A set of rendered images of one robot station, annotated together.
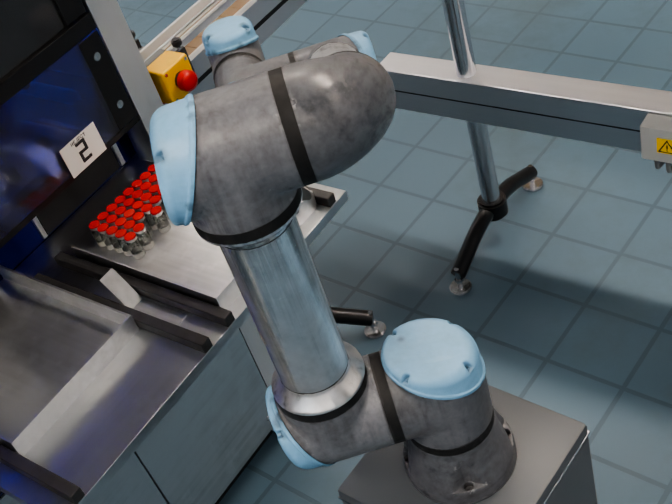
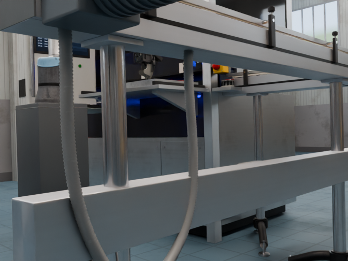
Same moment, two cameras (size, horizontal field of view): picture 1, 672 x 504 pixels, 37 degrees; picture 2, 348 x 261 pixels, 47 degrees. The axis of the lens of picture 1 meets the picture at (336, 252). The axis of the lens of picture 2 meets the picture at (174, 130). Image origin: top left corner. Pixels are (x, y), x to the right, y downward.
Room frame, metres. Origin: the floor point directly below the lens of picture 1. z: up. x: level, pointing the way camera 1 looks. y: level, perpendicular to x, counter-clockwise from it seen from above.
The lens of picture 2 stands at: (1.26, -2.05, 0.66)
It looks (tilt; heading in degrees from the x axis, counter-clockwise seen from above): 0 degrees down; 86
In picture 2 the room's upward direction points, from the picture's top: 2 degrees counter-clockwise
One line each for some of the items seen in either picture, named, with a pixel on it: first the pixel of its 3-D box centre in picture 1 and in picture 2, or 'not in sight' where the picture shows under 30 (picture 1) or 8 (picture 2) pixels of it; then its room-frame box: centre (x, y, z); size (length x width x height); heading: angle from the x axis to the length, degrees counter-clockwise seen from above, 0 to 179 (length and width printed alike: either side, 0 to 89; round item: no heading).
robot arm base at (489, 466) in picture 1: (454, 434); (51, 94); (0.81, -0.07, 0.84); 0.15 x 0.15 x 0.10
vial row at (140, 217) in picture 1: (155, 212); not in sight; (1.41, 0.27, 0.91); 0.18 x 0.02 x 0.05; 132
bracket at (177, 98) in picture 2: not in sight; (175, 103); (1.43, 0.18, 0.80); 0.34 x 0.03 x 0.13; 43
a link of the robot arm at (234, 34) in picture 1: (237, 60); not in sight; (1.26, 0.04, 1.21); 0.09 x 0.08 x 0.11; 177
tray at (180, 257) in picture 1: (193, 226); (160, 86); (1.35, 0.21, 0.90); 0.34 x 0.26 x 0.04; 42
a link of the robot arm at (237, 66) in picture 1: (256, 93); not in sight; (1.17, 0.03, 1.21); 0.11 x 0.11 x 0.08; 87
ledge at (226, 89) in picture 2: not in sight; (228, 89); (1.73, 0.21, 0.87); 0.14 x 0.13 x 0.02; 43
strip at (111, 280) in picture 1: (142, 297); not in sight; (1.20, 0.31, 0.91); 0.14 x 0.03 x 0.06; 43
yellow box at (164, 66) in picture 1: (168, 77); (221, 67); (1.69, 0.19, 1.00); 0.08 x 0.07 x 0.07; 43
